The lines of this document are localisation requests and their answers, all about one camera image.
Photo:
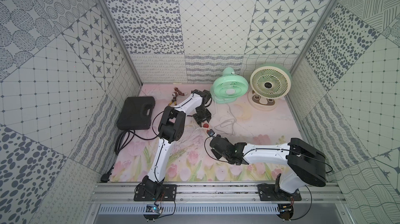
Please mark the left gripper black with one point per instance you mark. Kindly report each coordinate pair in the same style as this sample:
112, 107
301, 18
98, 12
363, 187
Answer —
202, 116

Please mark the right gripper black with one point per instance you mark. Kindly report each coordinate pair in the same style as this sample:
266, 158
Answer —
216, 154

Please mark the cream power strip red sockets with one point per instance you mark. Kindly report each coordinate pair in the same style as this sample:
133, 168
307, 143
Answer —
206, 127

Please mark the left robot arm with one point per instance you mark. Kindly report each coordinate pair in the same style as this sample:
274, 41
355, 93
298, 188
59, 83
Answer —
171, 129

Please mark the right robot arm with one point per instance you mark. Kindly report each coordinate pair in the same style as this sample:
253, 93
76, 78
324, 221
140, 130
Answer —
307, 165

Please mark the mint green desk fan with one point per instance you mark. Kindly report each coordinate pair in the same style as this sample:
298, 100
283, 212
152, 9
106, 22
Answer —
227, 88

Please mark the cream round desk fan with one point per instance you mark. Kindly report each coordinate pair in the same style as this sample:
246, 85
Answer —
269, 83

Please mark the black plastic tool case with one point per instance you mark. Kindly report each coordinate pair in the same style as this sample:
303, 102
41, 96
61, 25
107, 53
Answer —
136, 113

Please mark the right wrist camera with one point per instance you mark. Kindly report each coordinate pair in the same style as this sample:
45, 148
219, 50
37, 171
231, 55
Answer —
211, 132

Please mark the yellow handled pliers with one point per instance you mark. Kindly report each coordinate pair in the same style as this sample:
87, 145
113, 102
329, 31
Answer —
176, 93

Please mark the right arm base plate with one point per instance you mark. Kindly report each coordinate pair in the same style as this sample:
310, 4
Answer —
269, 192

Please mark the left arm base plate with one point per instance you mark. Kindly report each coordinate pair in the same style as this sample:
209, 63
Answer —
162, 192

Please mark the aluminium rail frame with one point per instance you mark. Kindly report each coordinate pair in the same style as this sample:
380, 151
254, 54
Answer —
211, 192

